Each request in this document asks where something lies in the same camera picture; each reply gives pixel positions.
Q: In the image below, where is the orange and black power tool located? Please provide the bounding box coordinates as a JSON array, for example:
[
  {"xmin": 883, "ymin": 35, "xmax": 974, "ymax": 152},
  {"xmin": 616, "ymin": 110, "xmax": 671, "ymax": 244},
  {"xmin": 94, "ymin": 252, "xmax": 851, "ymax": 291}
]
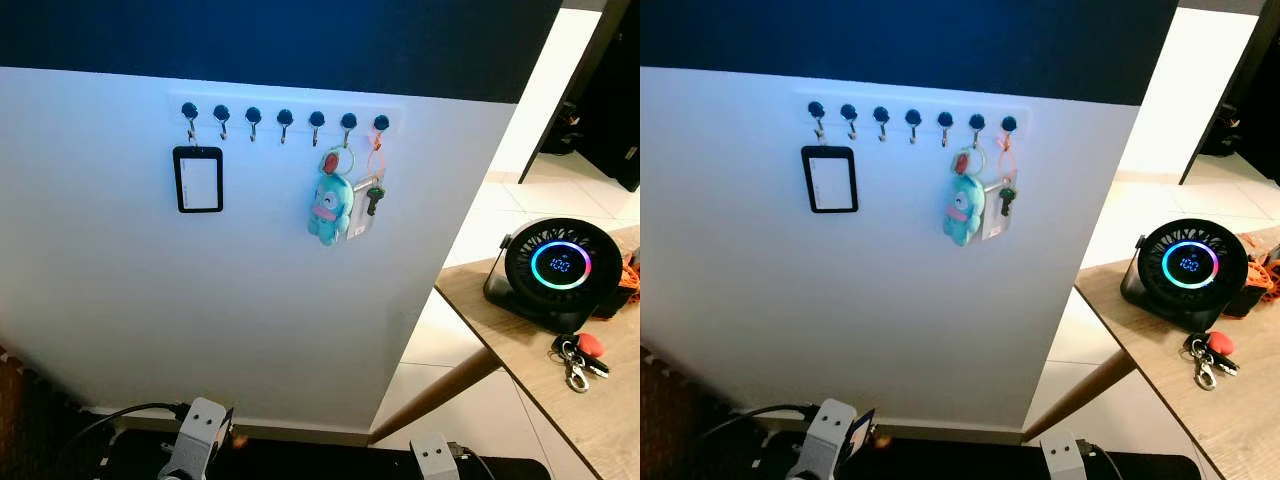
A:
[
  {"xmin": 615, "ymin": 245, "xmax": 641, "ymax": 306},
  {"xmin": 1240, "ymin": 240, "xmax": 1280, "ymax": 319}
]

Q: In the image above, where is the key bunch with red fob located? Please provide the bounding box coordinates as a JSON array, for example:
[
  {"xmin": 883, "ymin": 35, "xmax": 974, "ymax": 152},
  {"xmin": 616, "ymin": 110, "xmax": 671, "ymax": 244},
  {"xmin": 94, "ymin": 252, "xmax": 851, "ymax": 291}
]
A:
[
  {"xmin": 1183, "ymin": 330, "xmax": 1241, "ymax": 393},
  {"xmin": 550, "ymin": 332, "xmax": 611, "ymax": 394}
]

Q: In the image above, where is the brown foam floor mat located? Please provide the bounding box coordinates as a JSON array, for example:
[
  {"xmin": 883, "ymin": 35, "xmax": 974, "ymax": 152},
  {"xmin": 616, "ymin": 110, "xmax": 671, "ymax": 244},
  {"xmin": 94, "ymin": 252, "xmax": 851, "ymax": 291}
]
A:
[
  {"xmin": 0, "ymin": 345, "xmax": 91, "ymax": 480},
  {"xmin": 640, "ymin": 345, "xmax": 721, "ymax": 480}
]

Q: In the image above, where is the wooden table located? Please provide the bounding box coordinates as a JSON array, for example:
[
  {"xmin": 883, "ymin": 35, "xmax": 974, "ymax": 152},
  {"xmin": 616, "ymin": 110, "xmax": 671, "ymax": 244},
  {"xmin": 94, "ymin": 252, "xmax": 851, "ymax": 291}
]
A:
[
  {"xmin": 1020, "ymin": 225, "xmax": 1280, "ymax": 480},
  {"xmin": 368, "ymin": 225, "xmax": 641, "ymax": 480}
]

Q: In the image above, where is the black framed card holder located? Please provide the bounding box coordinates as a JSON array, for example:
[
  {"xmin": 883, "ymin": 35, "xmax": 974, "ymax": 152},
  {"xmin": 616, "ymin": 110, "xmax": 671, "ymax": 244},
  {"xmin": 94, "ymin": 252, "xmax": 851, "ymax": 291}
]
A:
[
  {"xmin": 801, "ymin": 145, "xmax": 859, "ymax": 214},
  {"xmin": 172, "ymin": 145, "xmax": 225, "ymax": 214}
]

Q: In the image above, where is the black floor mat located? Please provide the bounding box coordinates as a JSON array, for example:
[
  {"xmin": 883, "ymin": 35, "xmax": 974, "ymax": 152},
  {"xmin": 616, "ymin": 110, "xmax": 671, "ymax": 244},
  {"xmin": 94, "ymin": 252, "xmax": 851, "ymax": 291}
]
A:
[
  {"xmin": 730, "ymin": 430, "xmax": 1201, "ymax": 480},
  {"xmin": 100, "ymin": 430, "xmax": 551, "ymax": 480}
]

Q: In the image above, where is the round black fan, glowing ring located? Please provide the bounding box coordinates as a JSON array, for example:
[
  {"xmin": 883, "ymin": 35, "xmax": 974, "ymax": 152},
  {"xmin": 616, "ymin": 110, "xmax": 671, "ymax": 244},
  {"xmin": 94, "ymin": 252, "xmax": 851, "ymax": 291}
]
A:
[
  {"xmin": 1120, "ymin": 217, "xmax": 1251, "ymax": 334},
  {"xmin": 484, "ymin": 217, "xmax": 623, "ymax": 336}
]

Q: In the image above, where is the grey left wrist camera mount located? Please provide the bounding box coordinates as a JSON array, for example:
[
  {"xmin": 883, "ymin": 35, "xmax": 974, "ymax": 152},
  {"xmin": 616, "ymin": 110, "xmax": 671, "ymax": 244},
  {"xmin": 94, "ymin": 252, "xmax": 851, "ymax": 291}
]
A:
[
  {"xmin": 788, "ymin": 398, "xmax": 859, "ymax": 480},
  {"xmin": 158, "ymin": 397, "xmax": 229, "ymax": 480}
]

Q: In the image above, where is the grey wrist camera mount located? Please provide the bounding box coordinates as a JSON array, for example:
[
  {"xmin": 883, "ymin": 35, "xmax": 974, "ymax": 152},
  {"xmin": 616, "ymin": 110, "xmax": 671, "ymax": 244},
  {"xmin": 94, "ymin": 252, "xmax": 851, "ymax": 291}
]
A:
[
  {"xmin": 1040, "ymin": 432, "xmax": 1091, "ymax": 480},
  {"xmin": 788, "ymin": 398, "xmax": 859, "ymax": 480},
  {"xmin": 158, "ymin": 397, "xmax": 229, "ymax": 480},
  {"xmin": 412, "ymin": 433, "xmax": 463, "ymax": 480}
]

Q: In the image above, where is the pink cord key bunch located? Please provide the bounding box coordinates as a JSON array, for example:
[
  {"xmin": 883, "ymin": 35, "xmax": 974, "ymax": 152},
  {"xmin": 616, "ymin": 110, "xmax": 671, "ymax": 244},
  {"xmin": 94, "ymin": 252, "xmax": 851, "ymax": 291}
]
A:
[
  {"xmin": 345, "ymin": 128, "xmax": 389, "ymax": 243},
  {"xmin": 980, "ymin": 128, "xmax": 1021, "ymax": 243}
]

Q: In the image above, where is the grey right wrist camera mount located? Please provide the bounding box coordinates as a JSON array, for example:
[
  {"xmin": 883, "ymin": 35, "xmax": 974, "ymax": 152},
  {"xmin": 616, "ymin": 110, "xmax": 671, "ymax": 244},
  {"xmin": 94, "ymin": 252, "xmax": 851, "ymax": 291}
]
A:
[
  {"xmin": 1040, "ymin": 432, "xmax": 1091, "ymax": 480},
  {"xmin": 412, "ymin": 433, "xmax": 463, "ymax": 480}
]

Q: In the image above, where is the blue plush toy keychain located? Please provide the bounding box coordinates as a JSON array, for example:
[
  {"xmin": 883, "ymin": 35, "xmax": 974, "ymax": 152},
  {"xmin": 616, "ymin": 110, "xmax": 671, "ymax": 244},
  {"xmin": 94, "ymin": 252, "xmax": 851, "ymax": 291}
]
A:
[
  {"xmin": 942, "ymin": 145, "xmax": 989, "ymax": 248},
  {"xmin": 307, "ymin": 145, "xmax": 357, "ymax": 248}
]

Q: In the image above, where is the white wall hook rack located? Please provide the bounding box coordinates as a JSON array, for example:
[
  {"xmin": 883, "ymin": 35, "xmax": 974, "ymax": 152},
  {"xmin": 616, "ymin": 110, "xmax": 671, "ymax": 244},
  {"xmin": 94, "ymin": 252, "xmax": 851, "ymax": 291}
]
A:
[
  {"xmin": 797, "ymin": 92, "xmax": 1031, "ymax": 136},
  {"xmin": 168, "ymin": 93, "xmax": 406, "ymax": 136}
]

